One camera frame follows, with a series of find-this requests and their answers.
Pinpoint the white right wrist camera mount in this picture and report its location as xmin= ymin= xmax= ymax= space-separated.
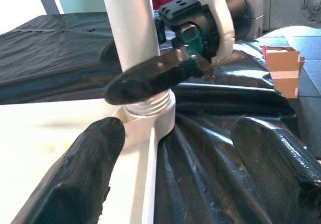
xmin=190 ymin=0 xmax=236 ymax=62

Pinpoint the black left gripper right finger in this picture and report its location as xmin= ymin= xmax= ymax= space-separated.
xmin=230 ymin=117 xmax=321 ymax=224

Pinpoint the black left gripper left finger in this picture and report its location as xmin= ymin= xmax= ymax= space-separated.
xmin=10 ymin=117 xmax=126 ymax=224

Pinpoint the brown cardboard box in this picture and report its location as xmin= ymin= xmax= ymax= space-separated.
xmin=260 ymin=45 xmax=306 ymax=99

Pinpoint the white plastic table top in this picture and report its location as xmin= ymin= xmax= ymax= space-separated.
xmin=0 ymin=98 xmax=176 ymax=224

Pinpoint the white plastic table leg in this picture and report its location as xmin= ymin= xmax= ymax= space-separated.
xmin=99 ymin=0 xmax=176 ymax=117

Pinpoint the black plastic table cover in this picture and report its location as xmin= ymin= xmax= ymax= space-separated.
xmin=0 ymin=12 xmax=321 ymax=224

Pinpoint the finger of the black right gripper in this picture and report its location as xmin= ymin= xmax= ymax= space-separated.
xmin=104 ymin=52 xmax=209 ymax=106
xmin=100 ymin=40 xmax=123 ymax=70

